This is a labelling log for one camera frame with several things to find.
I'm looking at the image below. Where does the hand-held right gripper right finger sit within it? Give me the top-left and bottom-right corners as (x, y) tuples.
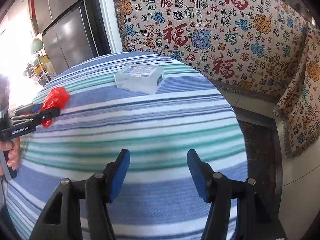
(187, 149), (287, 240)

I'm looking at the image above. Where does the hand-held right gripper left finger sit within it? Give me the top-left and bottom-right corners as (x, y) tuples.
(29, 149), (131, 240)

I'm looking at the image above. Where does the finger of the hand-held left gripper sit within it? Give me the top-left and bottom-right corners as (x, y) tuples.
(12, 107), (61, 125)
(11, 103), (42, 117)

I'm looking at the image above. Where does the red plastic bag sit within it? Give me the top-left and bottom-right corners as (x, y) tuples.
(39, 87), (71, 128)

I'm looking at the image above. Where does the clear plastic packet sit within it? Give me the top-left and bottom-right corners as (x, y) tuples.
(114, 63), (165, 95)

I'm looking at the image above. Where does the person's left hand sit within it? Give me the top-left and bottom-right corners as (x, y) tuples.
(0, 139), (21, 175)

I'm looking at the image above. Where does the yellow cardboard box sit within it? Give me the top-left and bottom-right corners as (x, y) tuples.
(37, 55), (57, 77)

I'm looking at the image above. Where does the round table with striped cloth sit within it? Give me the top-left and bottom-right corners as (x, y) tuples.
(6, 52), (248, 240)

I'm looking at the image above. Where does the green shelf rack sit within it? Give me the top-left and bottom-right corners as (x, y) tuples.
(23, 37), (54, 86)

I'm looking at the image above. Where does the grey refrigerator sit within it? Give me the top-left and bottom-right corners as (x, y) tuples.
(27, 0), (106, 75)

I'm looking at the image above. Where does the small printed blanket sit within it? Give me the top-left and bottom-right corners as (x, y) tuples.
(273, 22), (320, 158)

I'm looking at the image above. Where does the large printed blanket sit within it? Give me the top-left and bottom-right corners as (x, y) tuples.
(111, 0), (310, 103)

